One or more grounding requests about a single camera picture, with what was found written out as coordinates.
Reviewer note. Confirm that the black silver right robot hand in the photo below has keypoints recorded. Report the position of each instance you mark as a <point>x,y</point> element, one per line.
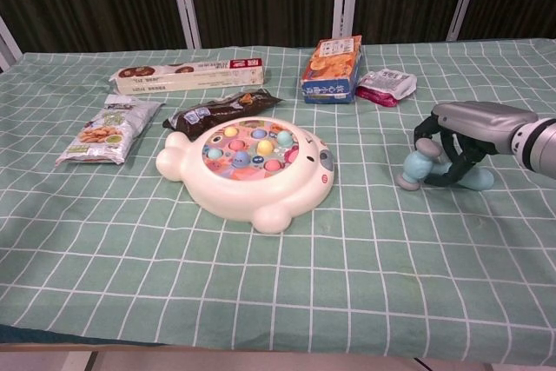
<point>482,125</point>

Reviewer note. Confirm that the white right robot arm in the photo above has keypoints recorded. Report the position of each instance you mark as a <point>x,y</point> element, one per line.
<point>538,145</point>

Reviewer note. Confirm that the fish-shaped fishing game toy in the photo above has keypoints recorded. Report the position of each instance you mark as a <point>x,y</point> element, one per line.
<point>226,197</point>

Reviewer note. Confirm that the small red white snack packet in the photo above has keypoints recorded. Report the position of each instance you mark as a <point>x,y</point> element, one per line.
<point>386,86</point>

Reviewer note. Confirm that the orange blue cracker box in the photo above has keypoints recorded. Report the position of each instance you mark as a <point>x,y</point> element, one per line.
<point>332,71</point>

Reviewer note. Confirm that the green checkered tablecloth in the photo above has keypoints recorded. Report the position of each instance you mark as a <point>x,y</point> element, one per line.
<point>304,280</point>

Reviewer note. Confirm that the dark brown snack wrapper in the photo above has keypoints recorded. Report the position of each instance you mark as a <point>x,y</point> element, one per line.
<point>217,110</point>

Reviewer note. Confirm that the long cream cookie box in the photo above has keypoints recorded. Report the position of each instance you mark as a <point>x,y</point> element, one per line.
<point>187,80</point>

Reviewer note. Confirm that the silver nut snack bag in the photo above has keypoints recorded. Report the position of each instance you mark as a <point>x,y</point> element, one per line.
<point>108,132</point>

